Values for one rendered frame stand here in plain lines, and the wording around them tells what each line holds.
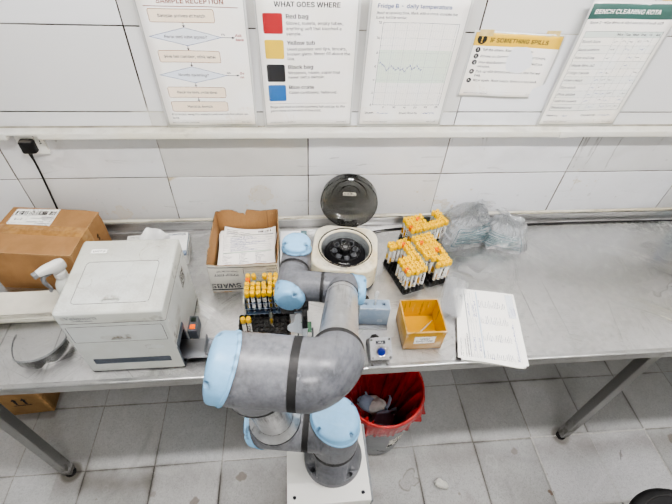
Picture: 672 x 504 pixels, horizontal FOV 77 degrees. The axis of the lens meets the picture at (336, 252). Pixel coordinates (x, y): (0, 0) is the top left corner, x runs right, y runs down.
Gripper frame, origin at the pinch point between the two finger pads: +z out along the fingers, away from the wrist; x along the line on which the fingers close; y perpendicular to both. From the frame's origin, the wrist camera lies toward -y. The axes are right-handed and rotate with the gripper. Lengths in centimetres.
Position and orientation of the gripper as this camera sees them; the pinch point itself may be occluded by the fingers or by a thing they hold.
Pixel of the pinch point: (305, 320)
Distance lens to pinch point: 134.7
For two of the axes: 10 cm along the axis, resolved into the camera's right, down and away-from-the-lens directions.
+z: -0.5, 6.9, 7.2
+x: 0.8, 7.2, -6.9
